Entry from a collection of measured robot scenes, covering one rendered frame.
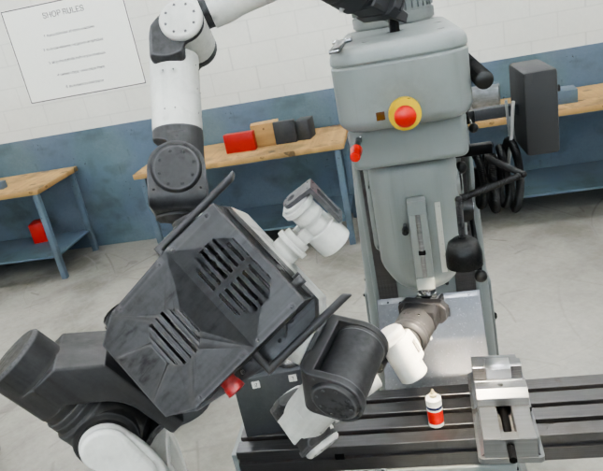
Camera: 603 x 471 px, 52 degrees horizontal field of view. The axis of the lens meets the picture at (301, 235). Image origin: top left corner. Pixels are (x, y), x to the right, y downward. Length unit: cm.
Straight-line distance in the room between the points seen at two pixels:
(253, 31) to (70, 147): 216
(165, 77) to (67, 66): 521
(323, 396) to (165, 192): 42
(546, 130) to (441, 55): 56
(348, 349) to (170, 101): 53
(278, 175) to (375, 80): 476
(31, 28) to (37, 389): 554
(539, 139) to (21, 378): 127
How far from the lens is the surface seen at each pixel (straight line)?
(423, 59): 117
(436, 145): 130
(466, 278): 196
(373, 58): 117
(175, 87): 113
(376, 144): 129
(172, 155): 104
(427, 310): 148
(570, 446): 172
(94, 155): 642
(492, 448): 158
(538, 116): 166
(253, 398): 171
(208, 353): 93
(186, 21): 116
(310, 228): 106
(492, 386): 165
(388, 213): 138
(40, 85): 651
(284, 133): 525
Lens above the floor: 199
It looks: 21 degrees down
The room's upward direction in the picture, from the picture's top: 11 degrees counter-clockwise
